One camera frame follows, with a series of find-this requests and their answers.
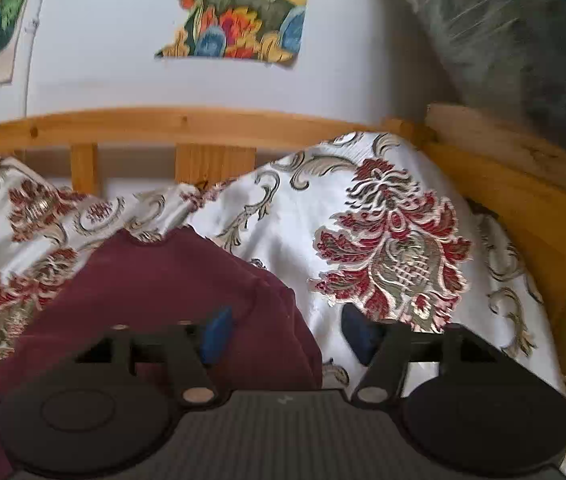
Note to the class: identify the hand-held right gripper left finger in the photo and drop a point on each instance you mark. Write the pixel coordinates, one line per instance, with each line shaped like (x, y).
(215, 335)

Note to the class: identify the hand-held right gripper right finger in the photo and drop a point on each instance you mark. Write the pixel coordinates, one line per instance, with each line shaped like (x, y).
(360, 335)

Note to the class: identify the grey plastic-wrapped bundle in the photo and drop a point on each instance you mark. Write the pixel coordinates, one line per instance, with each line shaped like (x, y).
(488, 35)

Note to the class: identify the colourful wall poster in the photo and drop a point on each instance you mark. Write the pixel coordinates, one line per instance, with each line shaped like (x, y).
(243, 10)

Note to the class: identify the maroon shirt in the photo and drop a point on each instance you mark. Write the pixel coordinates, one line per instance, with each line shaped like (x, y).
(163, 285)

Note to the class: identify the wooden bed frame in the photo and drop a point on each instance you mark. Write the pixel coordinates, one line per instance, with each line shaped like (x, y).
(153, 122)

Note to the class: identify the white floral bedspread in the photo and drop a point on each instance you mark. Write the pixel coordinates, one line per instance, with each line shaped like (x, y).
(293, 220)

